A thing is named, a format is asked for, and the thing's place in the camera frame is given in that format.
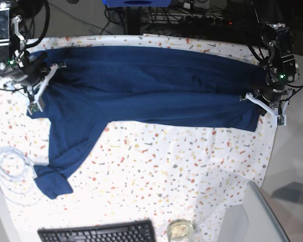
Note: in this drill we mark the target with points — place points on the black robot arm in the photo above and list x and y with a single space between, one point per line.
15 62
273 17

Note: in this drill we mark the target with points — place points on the dark blue t-shirt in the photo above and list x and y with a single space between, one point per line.
104 84

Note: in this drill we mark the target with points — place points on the terrazzo patterned table cloth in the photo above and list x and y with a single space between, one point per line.
134 172

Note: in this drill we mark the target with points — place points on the black computer keyboard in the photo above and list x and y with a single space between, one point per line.
130 231

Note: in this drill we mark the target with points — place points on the clear glass jar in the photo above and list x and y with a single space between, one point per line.
180 230

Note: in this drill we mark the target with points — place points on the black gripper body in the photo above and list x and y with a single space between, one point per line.
275 95
30 70

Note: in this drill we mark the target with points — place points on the black power strip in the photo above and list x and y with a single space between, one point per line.
207 20

